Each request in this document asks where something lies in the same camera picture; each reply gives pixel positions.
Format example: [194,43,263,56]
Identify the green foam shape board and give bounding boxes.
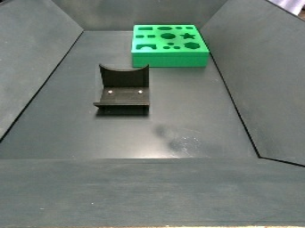
[132,24,210,68]

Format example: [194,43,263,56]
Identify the black curved holder bracket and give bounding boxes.
[94,65,150,107]

